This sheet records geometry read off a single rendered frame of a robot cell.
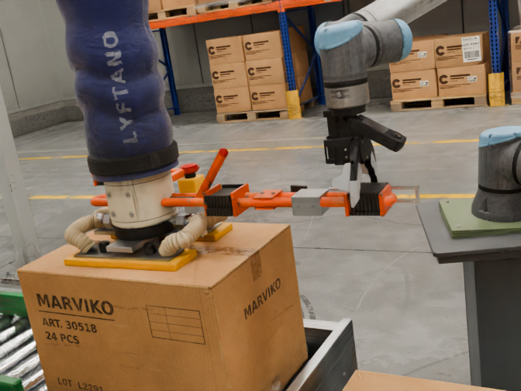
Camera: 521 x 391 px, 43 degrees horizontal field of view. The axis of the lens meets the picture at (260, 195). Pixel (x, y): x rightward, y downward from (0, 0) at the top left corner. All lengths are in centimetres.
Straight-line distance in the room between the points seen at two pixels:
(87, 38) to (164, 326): 68
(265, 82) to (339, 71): 817
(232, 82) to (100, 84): 822
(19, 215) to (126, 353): 305
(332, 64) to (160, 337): 73
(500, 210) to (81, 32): 133
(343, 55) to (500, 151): 89
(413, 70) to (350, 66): 744
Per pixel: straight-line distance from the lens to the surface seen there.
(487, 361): 233
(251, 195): 155
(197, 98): 1151
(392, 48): 143
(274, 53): 939
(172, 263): 154
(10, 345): 243
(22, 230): 466
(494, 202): 216
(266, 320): 165
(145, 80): 158
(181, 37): 1168
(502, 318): 226
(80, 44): 158
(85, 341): 175
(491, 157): 212
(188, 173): 219
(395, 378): 179
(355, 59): 135
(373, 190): 141
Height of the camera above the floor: 149
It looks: 15 degrees down
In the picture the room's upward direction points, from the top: 9 degrees counter-clockwise
